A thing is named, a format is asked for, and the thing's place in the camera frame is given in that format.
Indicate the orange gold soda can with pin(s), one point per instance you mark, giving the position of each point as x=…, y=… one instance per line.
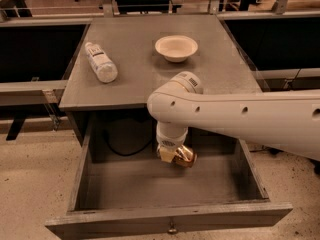
x=185, y=156

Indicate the brass drawer knob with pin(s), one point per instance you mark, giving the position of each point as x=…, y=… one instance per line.
x=172, y=228

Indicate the open grey top drawer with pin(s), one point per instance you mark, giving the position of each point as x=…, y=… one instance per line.
x=122, y=188

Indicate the white paper bowl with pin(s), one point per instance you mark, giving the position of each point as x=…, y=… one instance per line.
x=176, y=48

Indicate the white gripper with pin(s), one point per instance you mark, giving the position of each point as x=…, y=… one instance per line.
x=171, y=142

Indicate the metal railing frame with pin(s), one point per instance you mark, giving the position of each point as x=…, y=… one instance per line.
x=46, y=93

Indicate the clear plastic water bottle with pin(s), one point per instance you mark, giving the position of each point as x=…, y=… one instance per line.
x=104, y=68

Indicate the grey wooden cabinet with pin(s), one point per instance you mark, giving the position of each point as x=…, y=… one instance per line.
x=130, y=43

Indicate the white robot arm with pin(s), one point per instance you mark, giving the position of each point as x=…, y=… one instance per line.
x=287, y=121

